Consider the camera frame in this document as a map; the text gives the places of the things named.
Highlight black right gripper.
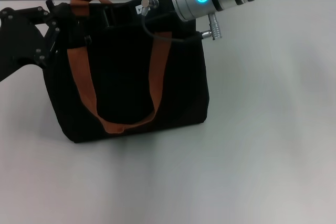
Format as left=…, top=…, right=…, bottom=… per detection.
left=69, top=0, right=176, bottom=48

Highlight black bag with brown straps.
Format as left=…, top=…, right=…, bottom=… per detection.
left=43, top=0, right=210, bottom=144

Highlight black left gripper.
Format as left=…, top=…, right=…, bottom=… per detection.
left=0, top=3, right=72, bottom=83

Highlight right gripper cable silver connectors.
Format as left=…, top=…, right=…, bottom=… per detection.
left=141, top=0, right=223, bottom=42

